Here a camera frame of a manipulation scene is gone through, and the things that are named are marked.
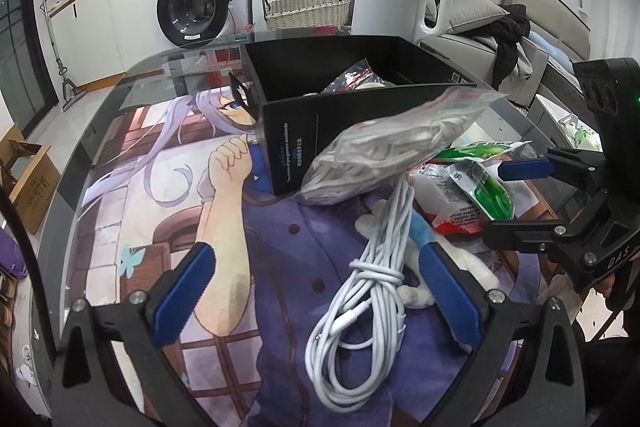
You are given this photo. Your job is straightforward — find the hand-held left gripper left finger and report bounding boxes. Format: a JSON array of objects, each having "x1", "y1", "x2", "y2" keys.
[{"x1": 50, "y1": 242, "x2": 241, "y2": 427}]

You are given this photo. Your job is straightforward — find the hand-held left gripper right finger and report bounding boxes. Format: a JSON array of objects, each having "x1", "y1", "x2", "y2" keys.
[{"x1": 417, "y1": 242, "x2": 587, "y2": 427}]

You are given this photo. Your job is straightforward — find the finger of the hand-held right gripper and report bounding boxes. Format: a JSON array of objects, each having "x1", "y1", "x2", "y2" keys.
[
  {"x1": 497, "y1": 147, "x2": 608, "y2": 198},
  {"x1": 481, "y1": 189, "x2": 613, "y2": 280}
]

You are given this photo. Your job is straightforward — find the green and white packet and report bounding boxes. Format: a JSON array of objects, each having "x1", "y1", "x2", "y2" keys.
[{"x1": 446, "y1": 158, "x2": 516, "y2": 221}]

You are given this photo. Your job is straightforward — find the white plush rabbit blue ear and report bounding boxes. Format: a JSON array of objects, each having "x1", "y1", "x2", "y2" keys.
[{"x1": 354, "y1": 199, "x2": 502, "y2": 353}]

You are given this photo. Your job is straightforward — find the green plastic packet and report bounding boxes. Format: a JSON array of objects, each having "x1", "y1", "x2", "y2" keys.
[{"x1": 434, "y1": 140, "x2": 534, "y2": 168}]

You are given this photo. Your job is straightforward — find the white cable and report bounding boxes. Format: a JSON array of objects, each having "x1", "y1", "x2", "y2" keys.
[{"x1": 306, "y1": 179, "x2": 417, "y2": 409}]

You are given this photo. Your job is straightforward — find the red and white packet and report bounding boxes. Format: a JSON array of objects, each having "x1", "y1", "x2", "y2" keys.
[{"x1": 407, "y1": 163, "x2": 496, "y2": 236}]

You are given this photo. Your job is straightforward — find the clear plastic bag grey contents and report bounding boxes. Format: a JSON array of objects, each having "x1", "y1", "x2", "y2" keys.
[{"x1": 291, "y1": 87, "x2": 510, "y2": 206}]

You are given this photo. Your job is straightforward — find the black cardboard box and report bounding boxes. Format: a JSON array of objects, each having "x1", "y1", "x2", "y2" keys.
[{"x1": 229, "y1": 36, "x2": 507, "y2": 196}]

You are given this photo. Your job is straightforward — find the printed cartoon table mat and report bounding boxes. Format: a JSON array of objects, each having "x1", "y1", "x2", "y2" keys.
[{"x1": 65, "y1": 89, "x2": 551, "y2": 427}]

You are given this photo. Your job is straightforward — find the black jacket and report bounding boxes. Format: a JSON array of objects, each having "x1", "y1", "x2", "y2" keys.
[{"x1": 492, "y1": 4, "x2": 532, "y2": 89}]

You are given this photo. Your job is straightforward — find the grey sofa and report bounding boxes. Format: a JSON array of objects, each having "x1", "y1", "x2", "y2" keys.
[{"x1": 425, "y1": 0, "x2": 596, "y2": 108}]

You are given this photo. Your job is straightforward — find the grey pillow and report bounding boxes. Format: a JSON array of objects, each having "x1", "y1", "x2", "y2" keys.
[{"x1": 446, "y1": 0, "x2": 510, "y2": 36}]

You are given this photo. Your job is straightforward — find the purple cloth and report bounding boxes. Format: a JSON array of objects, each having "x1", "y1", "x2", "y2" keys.
[{"x1": 0, "y1": 227, "x2": 29, "y2": 279}]

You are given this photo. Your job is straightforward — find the brown cardboard box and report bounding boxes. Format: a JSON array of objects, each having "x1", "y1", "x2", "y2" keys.
[{"x1": 0, "y1": 124, "x2": 61, "y2": 236}]

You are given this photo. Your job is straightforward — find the clear packet red print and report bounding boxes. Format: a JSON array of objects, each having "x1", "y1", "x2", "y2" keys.
[{"x1": 319, "y1": 59, "x2": 389, "y2": 96}]

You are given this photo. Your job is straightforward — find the floor mop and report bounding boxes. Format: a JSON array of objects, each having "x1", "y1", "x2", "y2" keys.
[{"x1": 37, "y1": 0, "x2": 87, "y2": 112}]

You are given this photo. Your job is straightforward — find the white wicker basket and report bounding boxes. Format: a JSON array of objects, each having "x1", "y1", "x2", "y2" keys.
[{"x1": 261, "y1": 0, "x2": 354, "y2": 32}]

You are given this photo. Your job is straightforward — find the white counter cabinet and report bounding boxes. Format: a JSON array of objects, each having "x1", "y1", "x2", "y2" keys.
[{"x1": 47, "y1": 0, "x2": 162, "y2": 90}]

